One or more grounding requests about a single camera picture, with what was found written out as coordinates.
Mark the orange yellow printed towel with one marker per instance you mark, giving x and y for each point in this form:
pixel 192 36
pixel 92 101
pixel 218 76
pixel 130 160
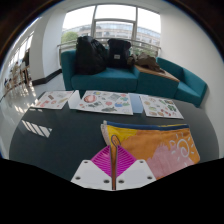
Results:
pixel 156 146

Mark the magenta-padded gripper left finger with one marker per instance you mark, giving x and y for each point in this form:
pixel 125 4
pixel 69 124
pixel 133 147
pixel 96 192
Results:
pixel 91 175

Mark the large black backpack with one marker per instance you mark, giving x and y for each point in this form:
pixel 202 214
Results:
pixel 89 56

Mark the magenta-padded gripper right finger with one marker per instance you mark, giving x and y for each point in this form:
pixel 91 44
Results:
pixel 136 174

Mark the teal wood-topped side table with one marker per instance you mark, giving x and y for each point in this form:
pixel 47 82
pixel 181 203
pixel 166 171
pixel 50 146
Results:
pixel 156 83

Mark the teal armchair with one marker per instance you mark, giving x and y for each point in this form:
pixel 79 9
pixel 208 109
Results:
pixel 190 87

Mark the brown jacket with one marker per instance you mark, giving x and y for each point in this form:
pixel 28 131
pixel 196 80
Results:
pixel 146 61

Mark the person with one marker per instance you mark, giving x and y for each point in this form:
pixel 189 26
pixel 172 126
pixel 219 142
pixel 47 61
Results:
pixel 15 70
pixel 26 58

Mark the small black backpack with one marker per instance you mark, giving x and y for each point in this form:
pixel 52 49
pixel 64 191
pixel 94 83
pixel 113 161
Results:
pixel 118 53

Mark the teal two-seat sofa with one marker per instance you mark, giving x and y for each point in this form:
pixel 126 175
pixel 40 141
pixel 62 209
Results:
pixel 106 80

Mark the metal window railing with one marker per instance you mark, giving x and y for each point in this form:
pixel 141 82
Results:
pixel 66 44

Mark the large colourful sticker sheet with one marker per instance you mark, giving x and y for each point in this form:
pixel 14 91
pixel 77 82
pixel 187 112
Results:
pixel 105 102

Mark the sticker sheet with green stickers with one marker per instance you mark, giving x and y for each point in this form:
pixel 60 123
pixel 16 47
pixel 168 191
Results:
pixel 160 107

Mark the sticker sheet with red stickers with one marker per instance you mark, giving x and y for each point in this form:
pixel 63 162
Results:
pixel 53 99

